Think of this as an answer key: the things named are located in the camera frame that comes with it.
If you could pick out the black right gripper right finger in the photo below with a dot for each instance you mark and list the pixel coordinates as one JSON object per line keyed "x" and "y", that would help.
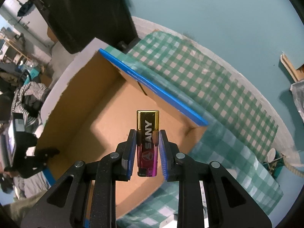
{"x": 228, "y": 204}

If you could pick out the gold purple SANY lighter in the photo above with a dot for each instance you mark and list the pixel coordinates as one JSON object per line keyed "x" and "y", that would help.
{"x": 147, "y": 142}

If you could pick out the wooden bracket on wall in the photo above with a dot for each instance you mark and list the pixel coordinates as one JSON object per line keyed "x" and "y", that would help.
{"x": 297, "y": 74}

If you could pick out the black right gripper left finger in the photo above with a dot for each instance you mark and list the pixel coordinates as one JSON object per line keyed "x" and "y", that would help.
{"x": 65, "y": 203}

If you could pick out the white round lamp with rope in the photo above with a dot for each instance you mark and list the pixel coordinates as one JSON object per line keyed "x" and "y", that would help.
{"x": 275, "y": 161}

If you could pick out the green white checkered tablecloth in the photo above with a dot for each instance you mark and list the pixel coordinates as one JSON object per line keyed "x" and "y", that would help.
{"x": 240, "y": 132}

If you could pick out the black television on stand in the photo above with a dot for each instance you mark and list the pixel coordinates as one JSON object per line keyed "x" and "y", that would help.
{"x": 75, "y": 23}

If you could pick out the open cardboard box blue rim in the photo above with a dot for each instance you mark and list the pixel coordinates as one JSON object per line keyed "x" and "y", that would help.
{"x": 93, "y": 106}

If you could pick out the silver foil sheet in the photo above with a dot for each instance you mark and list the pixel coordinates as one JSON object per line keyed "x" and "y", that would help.
{"x": 297, "y": 90}

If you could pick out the striped grey white clothing pile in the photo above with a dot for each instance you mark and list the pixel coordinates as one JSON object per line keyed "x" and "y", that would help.
{"x": 28, "y": 101}

